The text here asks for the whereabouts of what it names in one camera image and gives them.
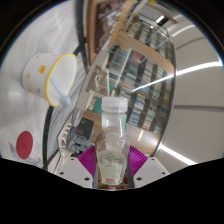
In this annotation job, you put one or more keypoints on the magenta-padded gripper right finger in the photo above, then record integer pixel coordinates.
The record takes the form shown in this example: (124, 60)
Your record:
(151, 170)

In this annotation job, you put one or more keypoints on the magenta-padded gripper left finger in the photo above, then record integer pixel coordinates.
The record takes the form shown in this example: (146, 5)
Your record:
(75, 170)

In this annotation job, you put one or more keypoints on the clear plastic bottle white cap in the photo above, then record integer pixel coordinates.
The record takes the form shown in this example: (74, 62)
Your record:
(112, 150)

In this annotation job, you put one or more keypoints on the white ceiling light strip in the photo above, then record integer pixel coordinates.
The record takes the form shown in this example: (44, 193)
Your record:
(176, 154)

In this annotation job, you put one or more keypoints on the grey building architectural model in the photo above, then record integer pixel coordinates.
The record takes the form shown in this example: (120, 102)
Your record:
(81, 133)

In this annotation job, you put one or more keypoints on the light blue spoon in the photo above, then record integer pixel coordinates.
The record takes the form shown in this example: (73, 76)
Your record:
(61, 95)

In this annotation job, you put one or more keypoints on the wide bookshelf with books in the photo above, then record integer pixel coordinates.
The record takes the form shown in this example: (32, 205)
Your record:
(143, 90)

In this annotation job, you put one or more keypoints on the beige ramp architectural model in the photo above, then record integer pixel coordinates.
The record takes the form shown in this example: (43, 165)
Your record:
(96, 81)

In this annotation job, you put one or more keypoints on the white cup yellow rim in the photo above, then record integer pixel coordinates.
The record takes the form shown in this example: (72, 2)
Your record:
(36, 76)

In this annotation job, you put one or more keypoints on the distant bookshelf with books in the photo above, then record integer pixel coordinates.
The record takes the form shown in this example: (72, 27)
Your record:
(150, 31)

